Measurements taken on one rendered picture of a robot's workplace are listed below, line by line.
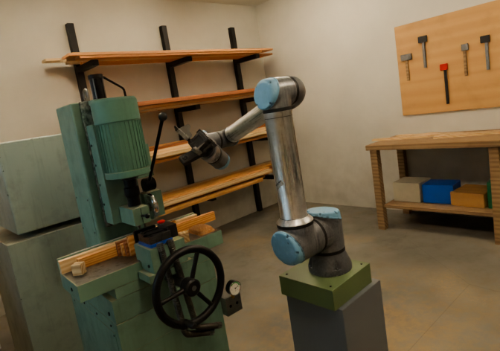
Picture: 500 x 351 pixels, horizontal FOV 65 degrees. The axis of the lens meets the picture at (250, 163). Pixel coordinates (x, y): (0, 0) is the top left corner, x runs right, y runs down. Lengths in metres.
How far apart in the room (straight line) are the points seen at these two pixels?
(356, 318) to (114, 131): 1.22
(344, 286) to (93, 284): 0.96
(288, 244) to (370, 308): 0.52
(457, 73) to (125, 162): 3.35
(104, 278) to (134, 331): 0.24
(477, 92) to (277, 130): 2.92
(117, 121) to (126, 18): 3.02
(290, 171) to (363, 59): 3.25
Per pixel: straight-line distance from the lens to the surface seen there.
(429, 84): 4.33
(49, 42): 4.15
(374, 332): 1.95
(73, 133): 1.82
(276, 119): 1.51
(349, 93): 4.78
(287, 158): 1.52
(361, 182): 4.88
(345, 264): 1.78
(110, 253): 1.66
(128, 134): 1.57
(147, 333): 1.64
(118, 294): 1.54
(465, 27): 4.23
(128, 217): 1.68
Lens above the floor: 1.39
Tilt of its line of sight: 8 degrees down
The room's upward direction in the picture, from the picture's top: 9 degrees counter-clockwise
